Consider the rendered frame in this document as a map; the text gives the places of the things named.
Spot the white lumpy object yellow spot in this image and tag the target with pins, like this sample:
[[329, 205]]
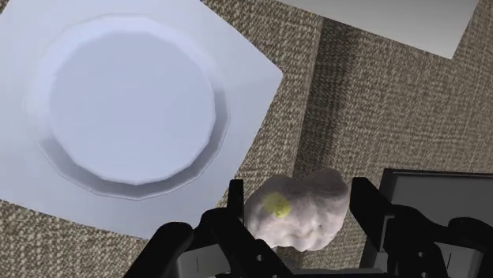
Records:
[[298, 211]]

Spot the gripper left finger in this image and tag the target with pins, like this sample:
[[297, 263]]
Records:
[[231, 238]]

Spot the dark framed grey tablet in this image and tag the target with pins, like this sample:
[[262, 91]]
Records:
[[435, 196]]

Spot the flat white sheet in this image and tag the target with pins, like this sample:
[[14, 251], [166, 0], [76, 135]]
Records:
[[400, 19]]

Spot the white square plate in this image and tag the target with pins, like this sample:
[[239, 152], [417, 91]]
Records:
[[127, 111]]

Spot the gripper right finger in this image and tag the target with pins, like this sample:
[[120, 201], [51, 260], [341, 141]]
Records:
[[389, 223]]

